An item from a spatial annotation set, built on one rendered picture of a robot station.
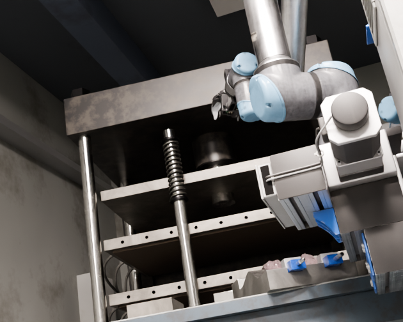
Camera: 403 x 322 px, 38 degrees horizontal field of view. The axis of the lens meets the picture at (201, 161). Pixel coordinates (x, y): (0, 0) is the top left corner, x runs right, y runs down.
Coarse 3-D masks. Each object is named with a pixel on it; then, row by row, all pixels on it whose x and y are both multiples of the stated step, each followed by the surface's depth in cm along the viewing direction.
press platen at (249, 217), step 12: (228, 216) 266; (240, 216) 265; (252, 216) 264; (264, 216) 263; (168, 228) 268; (192, 228) 267; (204, 228) 266; (216, 228) 265; (108, 240) 271; (120, 240) 270; (132, 240) 269; (144, 240) 268; (156, 240) 268; (108, 252) 274
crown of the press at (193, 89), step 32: (224, 64) 281; (96, 96) 287; (128, 96) 284; (160, 96) 281; (192, 96) 278; (96, 128) 281; (128, 128) 286; (160, 128) 291; (192, 128) 297; (224, 128) 303; (256, 128) 310; (288, 128) 317; (96, 160) 316; (128, 160) 323; (160, 160) 330; (192, 160) 337; (224, 160) 301; (224, 192) 298
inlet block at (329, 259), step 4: (332, 252) 168; (340, 252) 159; (320, 256) 168; (324, 256) 168; (328, 256) 164; (332, 256) 164; (336, 256) 161; (340, 256) 159; (320, 260) 168; (324, 260) 166; (328, 260) 163; (332, 260) 163; (336, 260) 163; (340, 260) 164; (324, 264) 166; (328, 264) 163; (332, 264) 164; (336, 264) 165
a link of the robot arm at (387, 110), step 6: (390, 96) 169; (384, 102) 170; (390, 102) 168; (384, 108) 170; (390, 108) 168; (384, 114) 170; (390, 114) 168; (396, 114) 167; (384, 120) 170; (390, 120) 169; (396, 120) 169
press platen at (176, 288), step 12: (336, 252) 252; (216, 276) 257; (228, 276) 257; (240, 276) 256; (144, 288) 261; (156, 288) 260; (168, 288) 259; (180, 288) 258; (204, 288) 257; (120, 300) 261; (132, 300) 260; (144, 300) 261
